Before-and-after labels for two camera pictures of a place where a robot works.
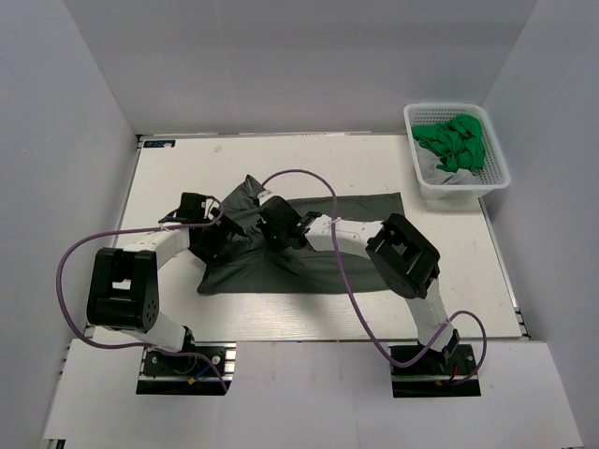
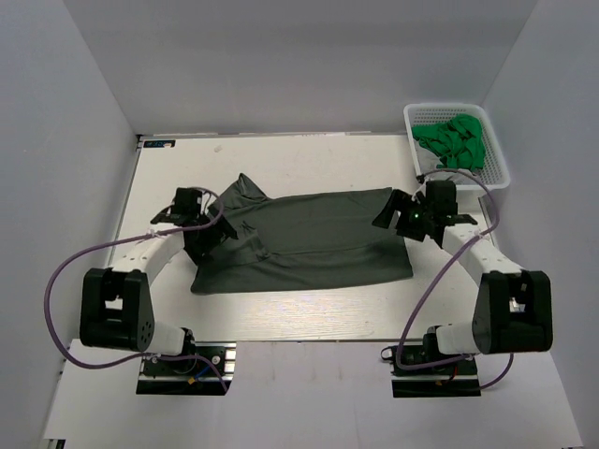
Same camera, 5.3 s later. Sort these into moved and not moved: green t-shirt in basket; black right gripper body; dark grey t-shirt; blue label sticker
Moved: black right gripper body
Not moved: dark grey t-shirt; blue label sticker; green t-shirt in basket
